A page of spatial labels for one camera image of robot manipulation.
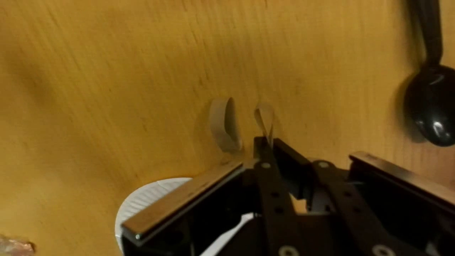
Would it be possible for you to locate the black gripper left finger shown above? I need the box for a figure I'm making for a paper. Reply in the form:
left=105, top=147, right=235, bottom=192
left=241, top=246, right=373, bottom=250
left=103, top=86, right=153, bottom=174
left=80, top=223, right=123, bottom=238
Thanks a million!
left=252, top=136, right=301, bottom=256

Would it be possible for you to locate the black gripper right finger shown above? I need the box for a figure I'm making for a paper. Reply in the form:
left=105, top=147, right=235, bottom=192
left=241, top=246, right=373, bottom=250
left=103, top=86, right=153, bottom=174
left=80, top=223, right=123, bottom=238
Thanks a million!
left=272, top=139, right=412, bottom=256

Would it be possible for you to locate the tan rubber band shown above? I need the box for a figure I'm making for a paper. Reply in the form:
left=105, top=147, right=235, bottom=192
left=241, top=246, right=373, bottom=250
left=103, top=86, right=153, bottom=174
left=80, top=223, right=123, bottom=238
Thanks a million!
left=254, top=101, right=274, bottom=143

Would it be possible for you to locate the white paper plate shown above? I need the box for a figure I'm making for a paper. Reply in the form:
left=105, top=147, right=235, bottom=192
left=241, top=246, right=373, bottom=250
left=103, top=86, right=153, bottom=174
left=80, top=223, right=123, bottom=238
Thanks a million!
left=115, top=177, right=210, bottom=256

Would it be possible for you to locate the black plastic spoon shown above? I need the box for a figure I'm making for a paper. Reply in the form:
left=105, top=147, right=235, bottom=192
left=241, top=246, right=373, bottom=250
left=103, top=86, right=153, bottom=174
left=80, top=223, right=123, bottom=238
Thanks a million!
left=403, top=0, right=455, bottom=146

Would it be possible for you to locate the clear plastic scrap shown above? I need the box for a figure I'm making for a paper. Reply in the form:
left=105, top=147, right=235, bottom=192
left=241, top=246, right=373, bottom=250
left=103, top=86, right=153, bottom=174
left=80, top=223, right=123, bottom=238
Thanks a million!
left=0, top=236, right=35, bottom=256

